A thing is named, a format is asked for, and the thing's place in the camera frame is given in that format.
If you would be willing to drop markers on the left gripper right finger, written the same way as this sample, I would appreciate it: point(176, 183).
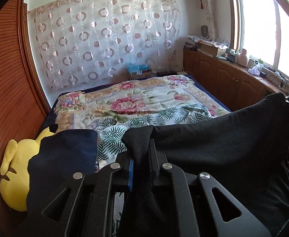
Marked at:
point(198, 205)

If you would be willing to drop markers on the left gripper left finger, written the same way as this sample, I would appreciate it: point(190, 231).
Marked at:
point(82, 205)

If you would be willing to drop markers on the black garment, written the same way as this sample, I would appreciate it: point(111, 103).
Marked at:
point(247, 151)

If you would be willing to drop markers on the tissue pack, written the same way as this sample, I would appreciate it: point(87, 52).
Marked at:
point(256, 70)

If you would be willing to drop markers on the navy folded garment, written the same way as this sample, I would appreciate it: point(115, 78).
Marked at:
point(59, 157)

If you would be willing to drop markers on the long wooden cabinet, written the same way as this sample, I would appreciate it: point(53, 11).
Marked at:
point(230, 83)

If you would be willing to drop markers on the pink white bottle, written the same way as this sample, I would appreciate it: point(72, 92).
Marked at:
point(243, 58)

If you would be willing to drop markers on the palm leaf bed sheet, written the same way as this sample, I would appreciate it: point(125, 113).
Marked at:
point(110, 132)

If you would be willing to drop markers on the yellow plush toy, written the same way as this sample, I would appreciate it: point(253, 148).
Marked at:
point(14, 183)

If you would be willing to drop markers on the window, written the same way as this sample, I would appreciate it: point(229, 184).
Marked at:
point(261, 28)

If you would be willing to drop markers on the floral blanket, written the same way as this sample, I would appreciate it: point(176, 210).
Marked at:
point(119, 103)

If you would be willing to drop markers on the cardboard box on cabinet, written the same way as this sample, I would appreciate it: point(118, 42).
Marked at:
point(213, 49)

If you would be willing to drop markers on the small fan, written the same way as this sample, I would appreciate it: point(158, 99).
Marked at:
point(204, 31)

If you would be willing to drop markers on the wooden slatted wardrobe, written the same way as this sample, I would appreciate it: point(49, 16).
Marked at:
point(23, 106)

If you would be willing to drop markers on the beige window curtain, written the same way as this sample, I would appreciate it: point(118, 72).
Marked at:
point(210, 9)

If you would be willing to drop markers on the circle pattern sheer curtain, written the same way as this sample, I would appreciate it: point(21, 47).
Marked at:
point(77, 42)

